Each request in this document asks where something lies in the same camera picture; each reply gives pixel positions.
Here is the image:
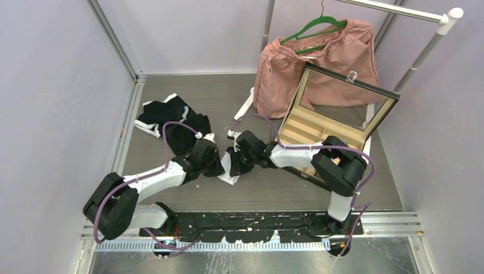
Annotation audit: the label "black white-trimmed underwear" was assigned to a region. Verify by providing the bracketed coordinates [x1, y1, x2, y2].
[134, 93, 212, 156]

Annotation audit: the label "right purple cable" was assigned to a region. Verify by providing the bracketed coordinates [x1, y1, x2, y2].
[227, 113, 376, 258]

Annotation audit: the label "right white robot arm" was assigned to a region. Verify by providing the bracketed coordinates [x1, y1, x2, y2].
[219, 130, 368, 233]

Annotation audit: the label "green clothes hanger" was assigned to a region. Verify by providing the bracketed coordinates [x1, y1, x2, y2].
[280, 0, 348, 55]

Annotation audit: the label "purple cable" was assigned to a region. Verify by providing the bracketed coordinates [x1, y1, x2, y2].
[227, 113, 376, 258]
[92, 120, 205, 258]

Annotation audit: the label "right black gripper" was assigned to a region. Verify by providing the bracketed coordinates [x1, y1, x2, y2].
[231, 146, 257, 175]

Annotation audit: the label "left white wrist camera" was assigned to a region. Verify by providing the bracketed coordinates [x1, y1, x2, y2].
[195, 132, 216, 143]

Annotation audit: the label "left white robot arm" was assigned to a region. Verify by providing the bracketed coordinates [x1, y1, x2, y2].
[82, 133, 224, 240]

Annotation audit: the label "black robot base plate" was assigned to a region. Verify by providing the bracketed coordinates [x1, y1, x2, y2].
[140, 211, 364, 243]

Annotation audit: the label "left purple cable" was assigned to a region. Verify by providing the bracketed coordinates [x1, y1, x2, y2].
[92, 120, 205, 258]

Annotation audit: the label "white black-trimmed underwear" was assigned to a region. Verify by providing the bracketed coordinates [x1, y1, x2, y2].
[217, 151, 240, 186]

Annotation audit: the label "white metal clothes rack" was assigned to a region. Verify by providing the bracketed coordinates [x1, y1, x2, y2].
[233, 0, 465, 166]

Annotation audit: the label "black compartment storage box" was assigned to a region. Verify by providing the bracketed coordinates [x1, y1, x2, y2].
[277, 63, 401, 192]

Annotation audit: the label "pink hanging shorts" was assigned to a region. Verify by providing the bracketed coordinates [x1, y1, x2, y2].
[253, 19, 384, 119]

